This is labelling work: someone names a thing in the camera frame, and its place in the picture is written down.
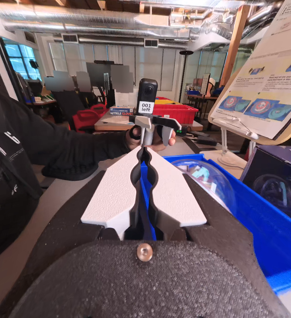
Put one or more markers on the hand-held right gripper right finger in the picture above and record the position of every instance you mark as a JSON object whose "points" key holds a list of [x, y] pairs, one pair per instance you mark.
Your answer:
{"points": [[178, 198]]}

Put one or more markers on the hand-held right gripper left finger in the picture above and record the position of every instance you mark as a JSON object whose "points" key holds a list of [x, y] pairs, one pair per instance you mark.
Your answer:
{"points": [[110, 198]]}

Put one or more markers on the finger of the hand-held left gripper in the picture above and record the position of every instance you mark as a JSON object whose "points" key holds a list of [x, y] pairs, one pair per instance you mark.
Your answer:
{"points": [[168, 135], [143, 122]]}

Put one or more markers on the clear plastic maze ball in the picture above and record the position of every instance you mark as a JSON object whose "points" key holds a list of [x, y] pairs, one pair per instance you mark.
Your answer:
{"points": [[205, 181]]}

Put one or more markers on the blue plastic bin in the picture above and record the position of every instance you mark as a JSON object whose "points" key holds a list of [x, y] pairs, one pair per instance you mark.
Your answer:
{"points": [[264, 233]]}

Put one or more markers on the person's left forearm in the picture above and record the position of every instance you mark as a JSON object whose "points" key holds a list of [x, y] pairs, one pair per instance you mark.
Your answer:
{"points": [[61, 144]]}

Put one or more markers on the person's left hand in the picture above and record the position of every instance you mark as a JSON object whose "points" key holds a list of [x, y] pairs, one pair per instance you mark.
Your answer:
{"points": [[158, 141]]}

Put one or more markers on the yellow plastic bin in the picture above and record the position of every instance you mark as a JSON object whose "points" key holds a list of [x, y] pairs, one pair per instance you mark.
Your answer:
{"points": [[165, 101]]}

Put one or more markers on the red plastic bin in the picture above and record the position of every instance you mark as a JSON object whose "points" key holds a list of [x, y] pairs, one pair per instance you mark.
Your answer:
{"points": [[178, 114]]}

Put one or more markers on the blue glove box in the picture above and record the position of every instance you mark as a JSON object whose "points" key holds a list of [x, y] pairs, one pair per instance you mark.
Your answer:
{"points": [[121, 112]]}

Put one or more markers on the black mesh pad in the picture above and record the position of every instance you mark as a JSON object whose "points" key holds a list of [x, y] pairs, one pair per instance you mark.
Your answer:
{"points": [[68, 171]]}

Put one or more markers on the ceiling air vent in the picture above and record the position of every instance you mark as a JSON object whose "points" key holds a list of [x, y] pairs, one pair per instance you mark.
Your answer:
{"points": [[151, 43]]}

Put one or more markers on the red chair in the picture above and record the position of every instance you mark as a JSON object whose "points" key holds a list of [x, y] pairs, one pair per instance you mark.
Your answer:
{"points": [[88, 119]]}

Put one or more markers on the black floor lamp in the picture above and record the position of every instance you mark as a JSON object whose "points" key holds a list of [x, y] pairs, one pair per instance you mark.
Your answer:
{"points": [[185, 52]]}

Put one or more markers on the instruction sheet on stand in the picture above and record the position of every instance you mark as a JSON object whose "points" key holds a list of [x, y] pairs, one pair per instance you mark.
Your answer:
{"points": [[230, 160]]}

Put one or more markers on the person's black sweatshirt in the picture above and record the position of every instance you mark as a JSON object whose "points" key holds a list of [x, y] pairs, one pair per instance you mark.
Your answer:
{"points": [[11, 174]]}

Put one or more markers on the dark blue cardboard box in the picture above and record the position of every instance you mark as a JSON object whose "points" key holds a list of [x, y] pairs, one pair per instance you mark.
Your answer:
{"points": [[279, 184]]}

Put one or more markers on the printed instruction sheet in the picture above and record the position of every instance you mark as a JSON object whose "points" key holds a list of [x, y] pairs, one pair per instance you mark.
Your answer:
{"points": [[269, 84]]}

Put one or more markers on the silver ceiling duct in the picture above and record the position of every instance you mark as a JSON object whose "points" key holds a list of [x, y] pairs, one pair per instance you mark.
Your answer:
{"points": [[86, 20]]}

